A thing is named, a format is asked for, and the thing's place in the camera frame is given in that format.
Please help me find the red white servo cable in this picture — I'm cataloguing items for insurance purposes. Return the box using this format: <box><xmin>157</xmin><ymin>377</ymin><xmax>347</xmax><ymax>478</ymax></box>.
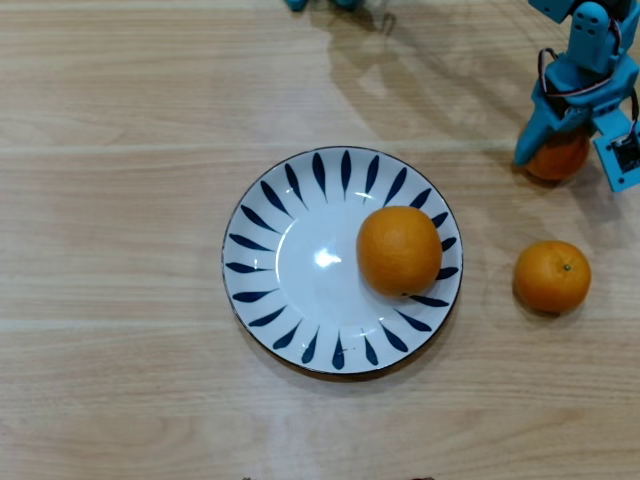
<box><xmin>536</xmin><ymin>19</ymin><xmax>627</xmax><ymax>100</ymax></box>

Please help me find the white plate with blue petals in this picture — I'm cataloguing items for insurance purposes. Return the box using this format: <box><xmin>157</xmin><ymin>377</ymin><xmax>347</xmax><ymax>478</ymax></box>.
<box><xmin>221</xmin><ymin>146</ymin><xmax>465</xmax><ymax>378</ymax></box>

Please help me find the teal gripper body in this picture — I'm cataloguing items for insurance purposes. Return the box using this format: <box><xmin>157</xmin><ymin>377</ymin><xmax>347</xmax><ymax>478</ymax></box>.
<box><xmin>531</xmin><ymin>51</ymin><xmax>640</xmax><ymax>122</ymax></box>

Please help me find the teal-cased wrist camera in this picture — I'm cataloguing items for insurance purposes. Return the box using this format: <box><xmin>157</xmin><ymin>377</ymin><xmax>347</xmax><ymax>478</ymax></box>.
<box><xmin>591</xmin><ymin>105</ymin><xmax>640</xmax><ymax>194</ymax></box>

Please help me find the small orange with green stem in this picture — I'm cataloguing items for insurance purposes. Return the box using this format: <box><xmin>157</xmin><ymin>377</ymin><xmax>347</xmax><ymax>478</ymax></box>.
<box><xmin>512</xmin><ymin>239</ymin><xmax>593</xmax><ymax>315</ymax></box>

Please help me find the medium orange with dark scars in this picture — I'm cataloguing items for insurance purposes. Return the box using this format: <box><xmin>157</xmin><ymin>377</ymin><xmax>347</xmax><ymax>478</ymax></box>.
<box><xmin>521</xmin><ymin>124</ymin><xmax>593</xmax><ymax>182</ymax></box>

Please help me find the large orange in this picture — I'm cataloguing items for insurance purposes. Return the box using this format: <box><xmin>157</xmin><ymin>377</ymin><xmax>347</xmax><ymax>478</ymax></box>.
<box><xmin>355</xmin><ymin>204</ymin><xmax>444</xmax><ymax>299</ymax></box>

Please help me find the teal robot base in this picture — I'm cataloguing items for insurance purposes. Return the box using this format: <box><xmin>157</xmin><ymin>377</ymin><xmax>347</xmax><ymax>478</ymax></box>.
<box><xmin>283</xmin><ymin>0</ymin><xmax>372</xmax><ymax>12</ymax></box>

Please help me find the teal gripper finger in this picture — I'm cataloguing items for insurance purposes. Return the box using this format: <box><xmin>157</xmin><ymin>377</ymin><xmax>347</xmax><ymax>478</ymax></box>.
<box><xmin>514</xmin><ymin>96</ymin><xmax>564</xmax><ymax>167</ymax></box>

